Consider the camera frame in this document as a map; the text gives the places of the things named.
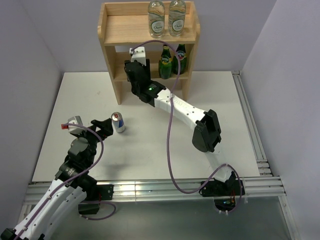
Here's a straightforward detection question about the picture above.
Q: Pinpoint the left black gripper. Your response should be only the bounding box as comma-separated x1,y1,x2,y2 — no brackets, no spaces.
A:
73,118,113,165

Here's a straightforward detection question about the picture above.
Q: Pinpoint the green Perrier bottle yellow label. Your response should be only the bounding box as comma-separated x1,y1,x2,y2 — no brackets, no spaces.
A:
158,44,172,80

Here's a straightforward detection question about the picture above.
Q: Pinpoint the green Perrier bottle red label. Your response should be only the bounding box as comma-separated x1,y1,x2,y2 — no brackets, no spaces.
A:
172,44,188,75

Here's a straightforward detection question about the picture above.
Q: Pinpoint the clear glass bottle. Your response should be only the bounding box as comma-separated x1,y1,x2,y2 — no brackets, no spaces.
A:
168,0,187,37
147,0,165,38

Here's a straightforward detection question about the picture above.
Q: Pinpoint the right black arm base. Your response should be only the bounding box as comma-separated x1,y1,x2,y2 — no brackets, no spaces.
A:
199,171,246,212

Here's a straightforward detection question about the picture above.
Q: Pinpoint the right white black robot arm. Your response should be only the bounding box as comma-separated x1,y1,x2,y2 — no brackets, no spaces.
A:
124,60,235,195

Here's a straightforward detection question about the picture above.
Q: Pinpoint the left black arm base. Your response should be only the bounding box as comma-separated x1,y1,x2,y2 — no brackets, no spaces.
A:
78,184,114,216

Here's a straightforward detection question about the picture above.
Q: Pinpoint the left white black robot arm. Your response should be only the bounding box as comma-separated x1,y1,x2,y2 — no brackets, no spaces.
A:
0,116,114,240

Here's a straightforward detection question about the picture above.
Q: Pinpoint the wooden three-tier shelf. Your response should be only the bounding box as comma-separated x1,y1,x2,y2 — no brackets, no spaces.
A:
97,1,201,104

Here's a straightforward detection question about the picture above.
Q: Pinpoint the silver blue can left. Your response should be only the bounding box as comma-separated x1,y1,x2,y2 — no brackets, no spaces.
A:
111,112,126,133

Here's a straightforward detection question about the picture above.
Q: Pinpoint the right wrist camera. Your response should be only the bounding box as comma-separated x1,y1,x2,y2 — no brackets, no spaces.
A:
129,46,147,66

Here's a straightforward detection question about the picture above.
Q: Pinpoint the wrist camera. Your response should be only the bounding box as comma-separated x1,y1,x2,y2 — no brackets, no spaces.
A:
129,46,147,66
61,115,84,135

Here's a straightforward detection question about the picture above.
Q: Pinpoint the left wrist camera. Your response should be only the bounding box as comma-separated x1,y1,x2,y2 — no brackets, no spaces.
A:
61,115,84,135

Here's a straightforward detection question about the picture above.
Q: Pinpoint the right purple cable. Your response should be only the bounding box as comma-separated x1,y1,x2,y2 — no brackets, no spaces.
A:
132,39,244,216

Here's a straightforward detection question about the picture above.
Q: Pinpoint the aluminium frame rail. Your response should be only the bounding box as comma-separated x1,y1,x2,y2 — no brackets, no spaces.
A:
20,71,301,240

